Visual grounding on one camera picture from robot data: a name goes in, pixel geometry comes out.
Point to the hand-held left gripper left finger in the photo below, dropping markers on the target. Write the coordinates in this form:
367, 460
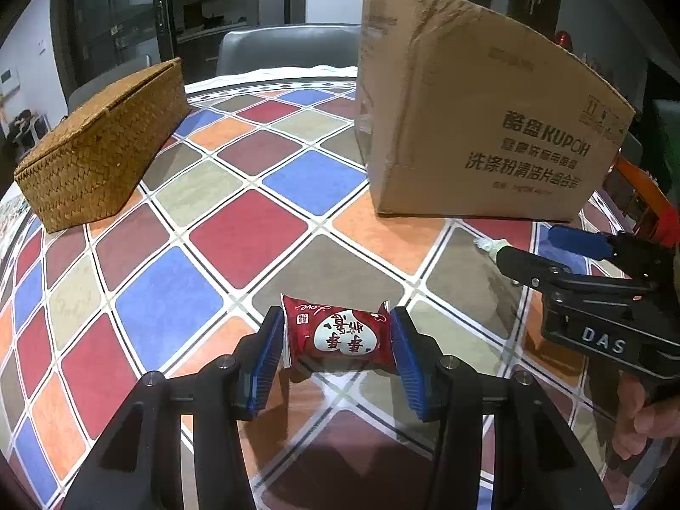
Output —
265, 361

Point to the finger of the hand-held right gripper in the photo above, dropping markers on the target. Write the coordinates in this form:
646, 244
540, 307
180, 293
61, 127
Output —
523, 263
579, 241

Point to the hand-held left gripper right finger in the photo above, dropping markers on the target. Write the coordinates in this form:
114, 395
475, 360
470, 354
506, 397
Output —
411, 366

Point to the green candy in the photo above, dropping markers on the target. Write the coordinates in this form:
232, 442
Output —
491, 247

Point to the red heart-print snack packet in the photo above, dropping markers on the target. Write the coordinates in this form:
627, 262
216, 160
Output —
340, 334

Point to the brown cardboard box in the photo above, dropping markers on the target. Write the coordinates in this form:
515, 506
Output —
478, 117

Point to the person's right hand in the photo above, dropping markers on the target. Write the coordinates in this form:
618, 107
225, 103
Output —
632, 425

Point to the orange wooden chair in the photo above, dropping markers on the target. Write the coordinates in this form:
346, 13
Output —
637, 180

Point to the red cloth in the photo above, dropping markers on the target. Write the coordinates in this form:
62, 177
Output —
670, 228

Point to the colourful checked tablecloth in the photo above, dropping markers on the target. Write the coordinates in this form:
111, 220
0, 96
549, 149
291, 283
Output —
159, 308

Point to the red foil balloons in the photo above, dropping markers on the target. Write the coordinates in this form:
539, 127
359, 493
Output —
564, 38

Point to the woven lidded basket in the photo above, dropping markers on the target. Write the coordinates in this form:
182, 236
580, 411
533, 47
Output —
95, 154

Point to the grey dining chair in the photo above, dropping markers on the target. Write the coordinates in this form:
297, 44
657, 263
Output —
287, 50
90, 93

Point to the white shoe rack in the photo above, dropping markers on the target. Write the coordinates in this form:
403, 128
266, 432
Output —
32, 127

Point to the glass sliding door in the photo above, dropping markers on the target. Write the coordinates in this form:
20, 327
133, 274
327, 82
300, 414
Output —
122, 10

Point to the white wall intercom panel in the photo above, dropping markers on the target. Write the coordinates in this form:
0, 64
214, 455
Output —
9, 78

